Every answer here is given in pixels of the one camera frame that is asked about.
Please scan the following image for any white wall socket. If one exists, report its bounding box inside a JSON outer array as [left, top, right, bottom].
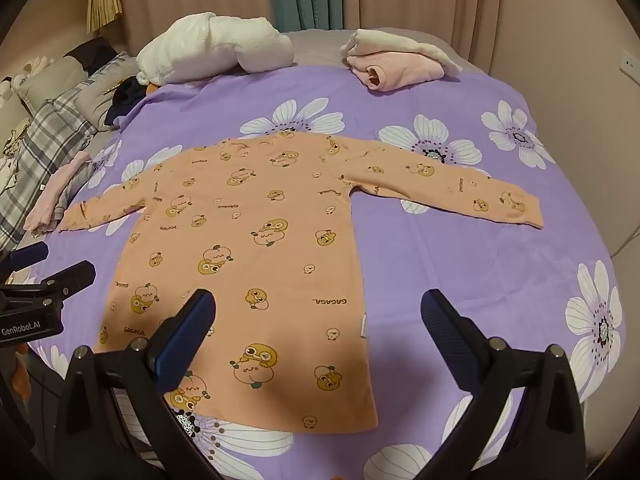
[[620, 50, 640, 84]]

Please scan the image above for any light pink small garment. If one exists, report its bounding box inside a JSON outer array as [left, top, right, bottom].
[[24, 151, 91, 233]]

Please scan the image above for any orange cartoon print shirt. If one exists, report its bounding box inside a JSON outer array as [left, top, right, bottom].
[[61, 132, 544, 434]]

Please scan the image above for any dark navy clothing pile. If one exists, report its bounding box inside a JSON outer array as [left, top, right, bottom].
[[104, 76, 148, 127]]

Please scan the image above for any purple floral bedsheet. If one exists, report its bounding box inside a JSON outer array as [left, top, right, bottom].
[[29, 66, 627, 479]]

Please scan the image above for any cream folded garment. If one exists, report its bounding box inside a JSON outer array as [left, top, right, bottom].
[[340, 29, 462, 77]]

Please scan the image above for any tan fringed hanging cloth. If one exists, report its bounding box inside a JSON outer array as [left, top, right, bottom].
[[86, 0, 122, 32]]

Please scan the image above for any grey plaid pillow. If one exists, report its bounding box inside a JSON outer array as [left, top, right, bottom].
[[0, 52, 139, 254]]

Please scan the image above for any white fluffy folded blanket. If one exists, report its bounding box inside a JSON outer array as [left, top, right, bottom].
[[136, 12, 294, 87]]

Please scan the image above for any pink folded garment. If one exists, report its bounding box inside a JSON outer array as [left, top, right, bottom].
[[346, 52, 445, 92]]

